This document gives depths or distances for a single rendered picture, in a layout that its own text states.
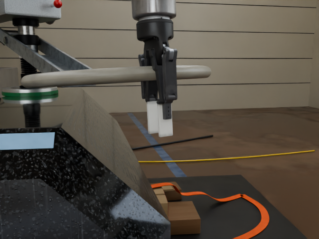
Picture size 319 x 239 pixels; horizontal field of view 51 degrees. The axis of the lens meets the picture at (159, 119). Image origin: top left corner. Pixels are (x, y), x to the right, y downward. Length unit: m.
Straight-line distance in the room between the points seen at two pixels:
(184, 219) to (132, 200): 1.15
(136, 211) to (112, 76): 0.30
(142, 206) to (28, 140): 0.29
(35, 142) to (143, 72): 0.26
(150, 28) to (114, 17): 5.50
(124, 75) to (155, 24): 0.11
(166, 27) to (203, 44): 5.81
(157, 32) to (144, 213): 0.40
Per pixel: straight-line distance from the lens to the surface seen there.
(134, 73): 0.66
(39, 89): 1.39
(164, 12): 0.66
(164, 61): 0.63
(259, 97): 7.02
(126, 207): 0.75
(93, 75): 0.67
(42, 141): 0.72
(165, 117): 0.66
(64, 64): 1.29
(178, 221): 1.90
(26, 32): 1.45
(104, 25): 6.12
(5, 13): 1.37
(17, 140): 0.74
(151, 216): 0.79
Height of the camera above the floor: 0.97
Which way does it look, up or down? 10 degrees down
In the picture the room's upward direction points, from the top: straight up
